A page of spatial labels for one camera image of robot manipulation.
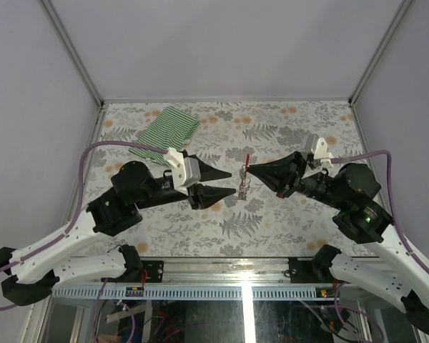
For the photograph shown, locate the silver keys bunch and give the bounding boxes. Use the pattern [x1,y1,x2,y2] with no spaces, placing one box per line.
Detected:
[238,177,251,201]

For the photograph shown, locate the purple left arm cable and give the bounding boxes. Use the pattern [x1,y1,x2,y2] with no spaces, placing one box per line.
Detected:
[0,141,171,343]

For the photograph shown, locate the green white striped cloth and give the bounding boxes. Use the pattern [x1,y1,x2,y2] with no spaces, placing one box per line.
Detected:
[134,106,200,151]

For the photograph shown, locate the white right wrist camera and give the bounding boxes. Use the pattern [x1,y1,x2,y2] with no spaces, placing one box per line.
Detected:
[302,134,333,169]

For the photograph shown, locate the aluminium front rail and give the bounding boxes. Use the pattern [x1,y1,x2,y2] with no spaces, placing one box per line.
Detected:
[39,256,380,287]

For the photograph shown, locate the blue slotted cable duct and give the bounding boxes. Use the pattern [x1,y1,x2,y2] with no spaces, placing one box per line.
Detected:
[53,285,319,301]

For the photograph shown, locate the red handled carabiner keyring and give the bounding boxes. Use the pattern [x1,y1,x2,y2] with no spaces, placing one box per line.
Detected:
[243,154,250,178]

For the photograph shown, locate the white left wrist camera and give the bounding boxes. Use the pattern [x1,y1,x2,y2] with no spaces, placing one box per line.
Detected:
[163,148,200,196]

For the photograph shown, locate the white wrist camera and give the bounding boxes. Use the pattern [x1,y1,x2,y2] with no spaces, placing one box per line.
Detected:
[163,148,200,196]
[302,134,333,169]

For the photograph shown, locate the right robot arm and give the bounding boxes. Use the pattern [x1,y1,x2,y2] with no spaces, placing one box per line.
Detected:
[247,151,429,335]

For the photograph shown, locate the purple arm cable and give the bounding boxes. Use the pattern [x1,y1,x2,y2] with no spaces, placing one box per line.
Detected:
[0,141,171,343]
[330,150,429,343]

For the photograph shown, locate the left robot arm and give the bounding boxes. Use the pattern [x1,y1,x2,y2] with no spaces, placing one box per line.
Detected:
[0,153,236,307]

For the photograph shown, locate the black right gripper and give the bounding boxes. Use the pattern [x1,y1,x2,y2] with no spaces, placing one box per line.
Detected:
[247,150,348,209]

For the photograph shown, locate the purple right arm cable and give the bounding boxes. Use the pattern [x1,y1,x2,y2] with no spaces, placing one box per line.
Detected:
[330,150,429,343]

